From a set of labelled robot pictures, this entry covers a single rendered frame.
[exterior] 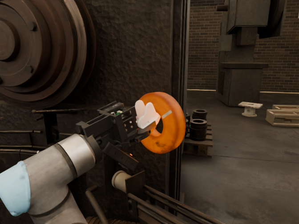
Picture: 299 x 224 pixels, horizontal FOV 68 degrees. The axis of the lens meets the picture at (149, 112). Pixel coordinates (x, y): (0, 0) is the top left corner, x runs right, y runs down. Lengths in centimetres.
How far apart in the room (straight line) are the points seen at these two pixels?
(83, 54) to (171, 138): 40
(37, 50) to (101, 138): 38
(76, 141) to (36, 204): 12
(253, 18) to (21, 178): 472
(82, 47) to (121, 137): 39
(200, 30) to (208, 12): 51
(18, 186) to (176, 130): 32
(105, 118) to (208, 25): 645
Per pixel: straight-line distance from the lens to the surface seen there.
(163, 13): 84
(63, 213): 44
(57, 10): 78
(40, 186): 41
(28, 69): 75
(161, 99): 52
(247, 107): 424
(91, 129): 43
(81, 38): 76
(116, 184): 76
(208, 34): 679
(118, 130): 45
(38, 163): 41
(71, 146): 42
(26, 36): 77
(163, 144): 55
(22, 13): 77
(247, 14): 484
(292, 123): 400
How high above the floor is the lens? 108
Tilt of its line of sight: 15 degrees down
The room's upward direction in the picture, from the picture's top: straight up
